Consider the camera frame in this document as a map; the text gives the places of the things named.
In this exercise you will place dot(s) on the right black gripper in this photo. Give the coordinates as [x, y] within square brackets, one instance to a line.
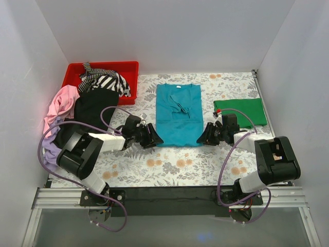
[212, 134]

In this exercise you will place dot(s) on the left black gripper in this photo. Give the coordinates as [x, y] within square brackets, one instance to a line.
[148, 135]

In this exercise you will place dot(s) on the teal t shirt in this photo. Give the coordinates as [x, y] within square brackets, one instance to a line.
[179, 115]

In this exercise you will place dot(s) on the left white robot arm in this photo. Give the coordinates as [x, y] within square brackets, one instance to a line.
[80, 153]

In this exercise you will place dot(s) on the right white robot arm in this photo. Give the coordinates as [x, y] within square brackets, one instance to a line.
[275, 158]

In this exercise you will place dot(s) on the green folded t shirt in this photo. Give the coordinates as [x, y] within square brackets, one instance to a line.
[253, 108]

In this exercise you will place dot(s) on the black t shirt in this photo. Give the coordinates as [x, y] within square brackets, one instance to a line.
[88, 108]

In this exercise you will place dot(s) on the black white striped shirt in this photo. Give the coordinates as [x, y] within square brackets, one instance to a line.
[98, 78]

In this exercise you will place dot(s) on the pink t shirt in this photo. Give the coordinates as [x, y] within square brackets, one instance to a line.
[62, 105]

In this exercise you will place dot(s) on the lavender t shirt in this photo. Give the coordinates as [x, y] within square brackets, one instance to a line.
[51, 150]

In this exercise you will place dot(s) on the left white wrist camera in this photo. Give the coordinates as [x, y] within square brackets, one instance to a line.
[142, 120]

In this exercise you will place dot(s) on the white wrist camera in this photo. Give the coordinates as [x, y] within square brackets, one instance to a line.
[142, 120]
[217, 114]

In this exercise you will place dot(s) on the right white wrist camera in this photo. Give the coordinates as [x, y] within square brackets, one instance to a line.
[217, 114]

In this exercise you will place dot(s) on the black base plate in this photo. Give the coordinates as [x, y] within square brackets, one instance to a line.
[167, 202]

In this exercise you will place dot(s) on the aluminium mounting rail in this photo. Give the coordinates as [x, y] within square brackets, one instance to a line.
[281, 196]

